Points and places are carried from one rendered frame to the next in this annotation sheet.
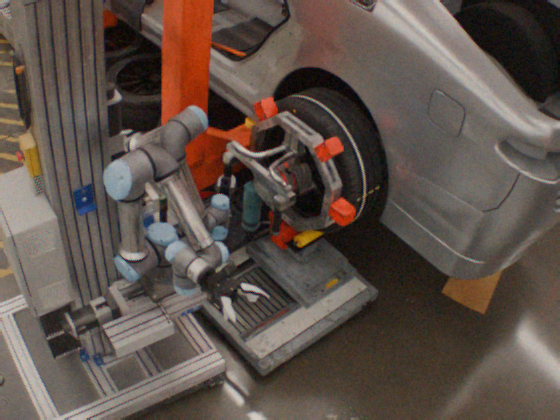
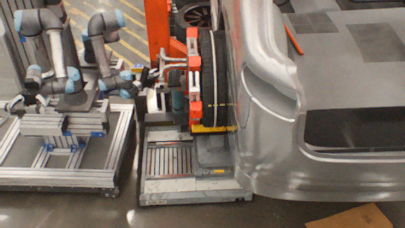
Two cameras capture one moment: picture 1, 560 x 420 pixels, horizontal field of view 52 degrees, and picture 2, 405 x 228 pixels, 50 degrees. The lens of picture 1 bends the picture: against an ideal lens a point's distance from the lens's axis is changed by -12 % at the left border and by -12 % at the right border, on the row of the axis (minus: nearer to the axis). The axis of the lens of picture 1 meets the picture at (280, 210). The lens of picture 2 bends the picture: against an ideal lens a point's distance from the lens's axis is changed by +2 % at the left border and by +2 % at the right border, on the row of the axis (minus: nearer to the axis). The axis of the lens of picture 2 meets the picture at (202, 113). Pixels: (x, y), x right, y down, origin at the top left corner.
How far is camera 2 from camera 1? 1.80 m
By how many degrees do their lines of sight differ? 32
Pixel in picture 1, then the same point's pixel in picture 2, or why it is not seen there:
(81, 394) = (24, 161)
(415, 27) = not seen: outside the picture
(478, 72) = (251, 11)
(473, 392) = not seen: outside the picture
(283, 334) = (170, 187)
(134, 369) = (64, 161)
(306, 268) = (208, 154)
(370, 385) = not seen: outside the picture
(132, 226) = (33, 54)
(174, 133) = (93, 18)
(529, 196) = (263, 124)
